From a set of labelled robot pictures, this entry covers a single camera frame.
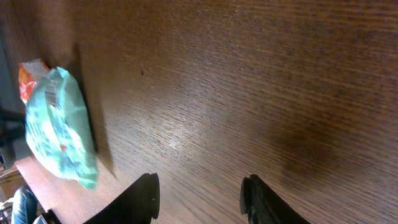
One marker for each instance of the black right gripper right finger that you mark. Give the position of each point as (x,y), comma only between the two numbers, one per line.
(263,206)

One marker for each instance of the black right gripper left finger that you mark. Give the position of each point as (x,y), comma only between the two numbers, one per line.
(139,203)

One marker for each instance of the teal tissue packet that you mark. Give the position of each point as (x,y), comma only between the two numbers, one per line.
(57,129)

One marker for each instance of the small orange white packet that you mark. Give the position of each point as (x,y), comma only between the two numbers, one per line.
(30,73)

